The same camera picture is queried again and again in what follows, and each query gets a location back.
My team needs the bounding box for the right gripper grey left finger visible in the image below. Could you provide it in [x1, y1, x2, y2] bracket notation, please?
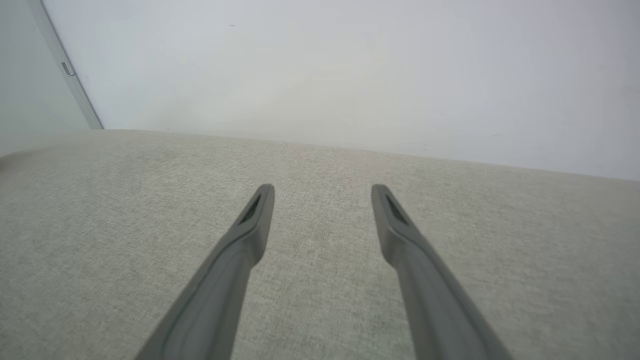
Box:
[135, 183, 276, 360]

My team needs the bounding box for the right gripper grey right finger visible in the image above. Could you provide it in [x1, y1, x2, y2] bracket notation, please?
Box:
[370, 183, 514, 360]

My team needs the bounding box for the grey metal wall strip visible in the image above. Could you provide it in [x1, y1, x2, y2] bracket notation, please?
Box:
[26, 0, 105, 131]

